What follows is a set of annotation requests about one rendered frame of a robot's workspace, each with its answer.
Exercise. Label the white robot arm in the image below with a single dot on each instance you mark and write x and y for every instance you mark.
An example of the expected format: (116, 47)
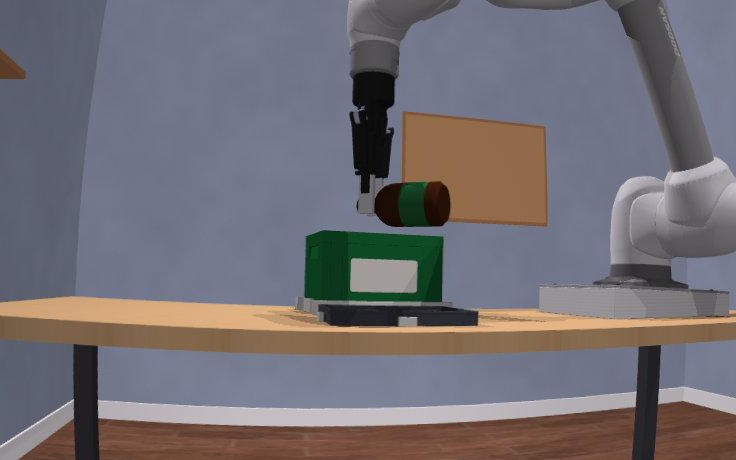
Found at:
(697, 218)

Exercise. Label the green divided crate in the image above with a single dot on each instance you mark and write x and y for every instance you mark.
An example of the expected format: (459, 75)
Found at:
(361, 266)

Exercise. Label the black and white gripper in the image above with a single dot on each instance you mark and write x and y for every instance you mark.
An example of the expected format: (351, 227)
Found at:
(375, 92)

